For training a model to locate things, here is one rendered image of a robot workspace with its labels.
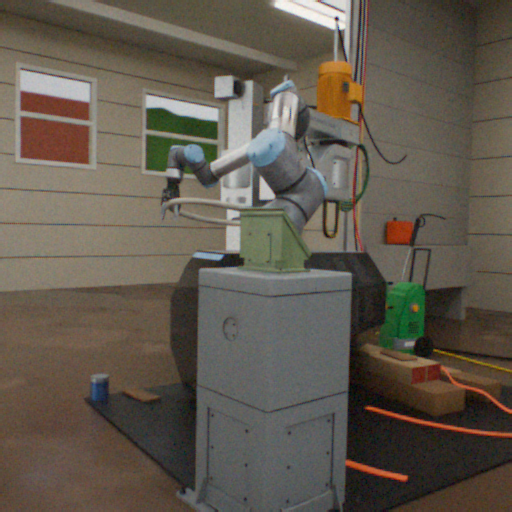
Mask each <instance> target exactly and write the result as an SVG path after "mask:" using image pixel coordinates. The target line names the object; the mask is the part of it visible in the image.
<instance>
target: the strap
mask: <svg viewBox="0 0 512 512"><path fill-rule="evenodd" d="M440 369H442V370H444V371H445V372H446V373H447V375H448V376H449V378H450V379H451V381H452V383H453V384H455V385H457V386H460V387H463V388H467V389H472V390H475V391H478V392H481V393H483V395H485V396H486V397H488V398H489V399H490V400H492V401H493V402H494V403H496V404H497V405H498V406H499V407H501V408H502V409H504V410H505V411H507V412H509V413H512V410H510V409H507V408H506V407H504V406H503V405H502V404H500V403H499V402H497V401H496V400H495V399H494V398H492V397H490V396H489V394H488V393H487V392H485V391H483V390H481V389H478V388H474V387H470V386H466V385H462V384H459V383H457V382H455V381H454V380H453V379H452V378H451V376H450V375H449V373H448V371H447V369H446V367H444V366H442V365H441V367H440ZM364 408H366V409H371V410H374V411H378V413H381V414H385V415H388V416H391V417H396V418H400V419H404V420H407V421H412V422H416V423H421V424H425V425H430V426H435V427H440V428H446V429H451V430H456V431H462V432H469V433H476V434H483V435H493V436H512V433H501V432H487V431H479V430H471V429H464V428H458V427H453V426H448V425H442V424H437V423H432V422H427V421H423V420H417V419H413V418H409V417H405V416H401V415H398V414H393V412H390V411H386V410H383V409H379V408H375V407H372V406H367V407H364ZM345 465H346V466H350V467H353V468H356V469H359V470H362V471H366V472H369V473H372V474H377V475H381V476H385V477H389V478H394V479H399V480H403V481H406V479H407V478H408V476H405V475H400V474H395V473H391V472H387V471H382V470H379V469H375V468H370V467H367V466H364V465H361V464H358V463H355V462H352V461H348V460H345Z"/></svg>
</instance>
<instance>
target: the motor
mask: <svg viewBox="0 0 512 512"><path fill-rule="evenodd" d="M318 77H319V78H318V81H317V111H318V112H321V113H323V114H326V115H329V116H331V117H334V118H336V119H343V120H347V121H349V122H351V124H354V125H356V126H360V124H359V122H358V121H355V120H352V119H351V116H352V104H353V105H355V104H361V103H362V86H361V85H359V84H357V83H353V80H352V79H351V77H352V66H351V65H350V64H349V63H345V62H327V63H323V64H321V65H320V66H319V67H318Z"/></svg>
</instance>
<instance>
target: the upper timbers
mask: <svg viewBox="0 0 512 512"><path fill-rule="evenodd" d="M364 346H366V347H371V348H375V349H385V348H381V347H377V346H374V345H370V344H365V345H364ZM406 355H409V354H406ZM409 356H412V355H409ZM412 357H416V358H418V360H413V361H400V360H398V359H395V358H392V357H388V356H386V355H383V354H374V355H367V354H363V353H359V352H356V351H353V352H351V353H350V359H349V364H352V366H355V367H358V368H361V369H364V370H367V371H371V372H374V373H377V374H380V375H383V376H386V377H389V378H393V379H396V380H399V381H402V382H405V383H408V384H418V383H423V382H425V381H426V382H428V381H433V380H439V379H441V369H440V367H441V362H436V361H432V360H429V359H425V358H421V357H417V356H412Z"/></svg>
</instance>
